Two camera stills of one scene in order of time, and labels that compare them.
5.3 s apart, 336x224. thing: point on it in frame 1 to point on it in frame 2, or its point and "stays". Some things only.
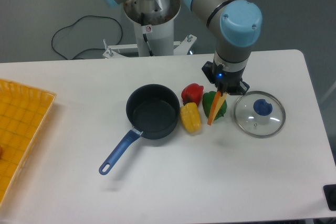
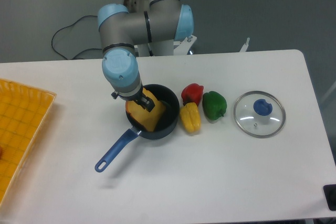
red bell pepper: (192, 93) stays
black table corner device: (329, 191) stays
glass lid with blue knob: (259, 114) stays
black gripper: (224, 81) to (147, 103)
